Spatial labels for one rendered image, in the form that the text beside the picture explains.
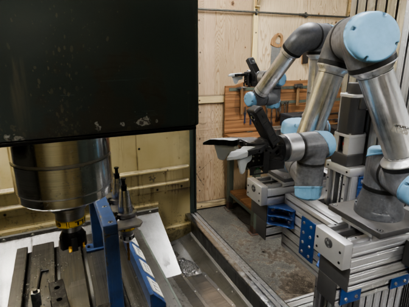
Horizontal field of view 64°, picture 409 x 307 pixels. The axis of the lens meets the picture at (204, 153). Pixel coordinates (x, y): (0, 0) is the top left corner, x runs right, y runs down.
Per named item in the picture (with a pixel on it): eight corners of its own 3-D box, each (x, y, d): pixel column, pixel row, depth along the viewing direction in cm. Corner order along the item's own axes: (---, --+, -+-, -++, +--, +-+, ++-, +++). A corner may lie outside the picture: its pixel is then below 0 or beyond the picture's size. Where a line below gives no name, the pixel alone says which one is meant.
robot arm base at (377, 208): (376, 200, 119) (380, 174, 117) (414, 218, 106) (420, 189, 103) (343, 206, 114) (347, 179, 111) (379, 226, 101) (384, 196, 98)
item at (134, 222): (140, 218, 96) (139, 215, 96) (144, 226, 91) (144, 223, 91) (115, 223, 93) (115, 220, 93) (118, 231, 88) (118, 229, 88)
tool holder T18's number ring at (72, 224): (59, 216, 62) (58, 211, 61) (87, 214, 63) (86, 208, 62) (52, 229, 57) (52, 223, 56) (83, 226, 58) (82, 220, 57)
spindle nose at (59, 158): (32, 179, 64) (23, 119, 61) (116, 174, 67) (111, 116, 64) (0, 217, 49) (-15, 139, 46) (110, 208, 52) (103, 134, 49)
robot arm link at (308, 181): (313, 187, 101) (316, 153, 98) (325, 203, 91) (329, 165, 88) (287, 187, 102) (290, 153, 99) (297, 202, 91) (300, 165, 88)
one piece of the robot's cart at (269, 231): (314, 218, 173) (316, 203, 170) (327, 227, 164) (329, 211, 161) (254, 230, 161) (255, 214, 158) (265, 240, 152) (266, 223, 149)
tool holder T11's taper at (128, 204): (115, 209, 97) (114, 189, 95) (129, 206, 99) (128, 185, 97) (120, 215, 93) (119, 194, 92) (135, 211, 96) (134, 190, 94)
